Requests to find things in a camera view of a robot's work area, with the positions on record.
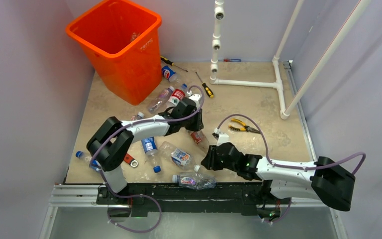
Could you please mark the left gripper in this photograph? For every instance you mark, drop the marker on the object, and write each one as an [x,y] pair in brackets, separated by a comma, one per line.
[198,125]

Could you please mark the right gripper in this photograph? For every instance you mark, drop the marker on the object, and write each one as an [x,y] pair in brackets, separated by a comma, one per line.
[209,161]

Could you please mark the red gold label bottle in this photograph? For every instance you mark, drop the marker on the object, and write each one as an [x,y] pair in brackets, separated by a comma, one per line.
[200,140]

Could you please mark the purple label front bottle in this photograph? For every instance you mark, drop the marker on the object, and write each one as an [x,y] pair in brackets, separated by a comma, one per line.
[196,179]

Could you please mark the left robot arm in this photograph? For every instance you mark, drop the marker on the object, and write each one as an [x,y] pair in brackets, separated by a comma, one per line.
[111,142]

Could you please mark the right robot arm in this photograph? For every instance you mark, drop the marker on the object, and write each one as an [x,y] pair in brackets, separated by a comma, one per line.
[323,180]

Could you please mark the Pepsi bottle near bin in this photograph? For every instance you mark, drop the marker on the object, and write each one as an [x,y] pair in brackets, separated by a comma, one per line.
[169,74]

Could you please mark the orange plastic bin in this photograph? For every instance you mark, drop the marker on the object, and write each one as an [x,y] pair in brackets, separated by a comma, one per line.
[120,39]

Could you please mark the black yellow short screwdriver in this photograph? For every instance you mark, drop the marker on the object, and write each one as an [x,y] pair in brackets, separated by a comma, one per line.
[207,89]

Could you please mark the yellow black pliers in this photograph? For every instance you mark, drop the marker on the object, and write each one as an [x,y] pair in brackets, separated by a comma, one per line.
[238,125]

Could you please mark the red label Nongfu bottle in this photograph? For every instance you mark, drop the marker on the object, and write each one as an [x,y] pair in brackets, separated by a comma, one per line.
[177,96]

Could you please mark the white orange label bottle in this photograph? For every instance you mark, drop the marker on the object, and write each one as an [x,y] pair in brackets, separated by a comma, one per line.
[177,156]

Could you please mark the blue label bottle standing cap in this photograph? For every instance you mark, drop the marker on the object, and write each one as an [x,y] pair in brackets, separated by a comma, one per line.
[152,154]

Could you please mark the purple label bottle left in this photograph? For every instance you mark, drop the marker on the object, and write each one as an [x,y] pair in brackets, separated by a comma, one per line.
[138,116]

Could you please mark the red blue small screwdriver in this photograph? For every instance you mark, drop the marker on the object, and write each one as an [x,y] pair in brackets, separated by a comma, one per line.
[235,60]

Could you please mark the black yellow long screwdriver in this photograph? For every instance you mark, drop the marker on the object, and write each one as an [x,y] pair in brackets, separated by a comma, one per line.
[171,63]

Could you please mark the red adjustable wrench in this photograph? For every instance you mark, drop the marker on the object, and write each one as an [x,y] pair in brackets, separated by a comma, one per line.
[131,161]

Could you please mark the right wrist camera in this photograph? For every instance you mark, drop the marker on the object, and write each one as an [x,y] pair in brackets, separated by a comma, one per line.
[220,137]

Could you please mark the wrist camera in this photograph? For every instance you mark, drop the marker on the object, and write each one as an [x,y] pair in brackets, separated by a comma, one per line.
[220,137]
[196,98]

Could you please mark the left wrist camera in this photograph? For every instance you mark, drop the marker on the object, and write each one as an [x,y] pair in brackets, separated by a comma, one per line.
[196,98]

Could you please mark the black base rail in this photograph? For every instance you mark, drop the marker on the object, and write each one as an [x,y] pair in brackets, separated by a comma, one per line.
[245,198]

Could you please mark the aluminium frame rail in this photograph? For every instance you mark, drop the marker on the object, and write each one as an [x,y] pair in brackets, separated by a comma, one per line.
[73,213]

